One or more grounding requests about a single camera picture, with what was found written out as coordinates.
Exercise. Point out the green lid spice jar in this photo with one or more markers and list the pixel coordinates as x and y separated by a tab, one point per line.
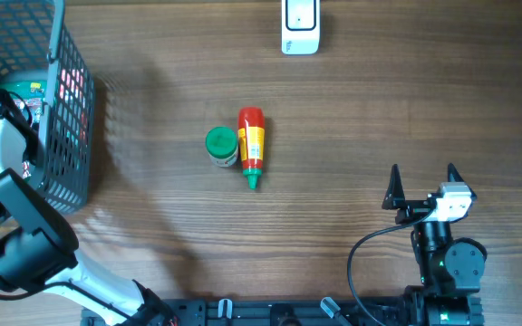
222	146

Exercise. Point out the green 3M gloves packet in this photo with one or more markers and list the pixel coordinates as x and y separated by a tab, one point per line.
28	96

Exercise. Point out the grey plastic mesh basket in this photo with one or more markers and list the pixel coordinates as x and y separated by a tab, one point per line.
35	44

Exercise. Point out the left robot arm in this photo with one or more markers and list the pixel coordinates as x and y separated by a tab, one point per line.
39	251

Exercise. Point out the red sauce bottle green cap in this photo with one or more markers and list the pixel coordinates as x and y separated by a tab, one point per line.
251	141

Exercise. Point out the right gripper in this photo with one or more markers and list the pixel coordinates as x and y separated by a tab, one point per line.
395	199

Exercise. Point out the white barcode scanner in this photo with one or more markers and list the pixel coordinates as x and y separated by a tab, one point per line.
300	26

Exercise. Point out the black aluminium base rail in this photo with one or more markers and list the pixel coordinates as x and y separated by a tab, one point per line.
388	310

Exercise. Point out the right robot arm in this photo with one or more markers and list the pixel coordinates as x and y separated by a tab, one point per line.
450	269

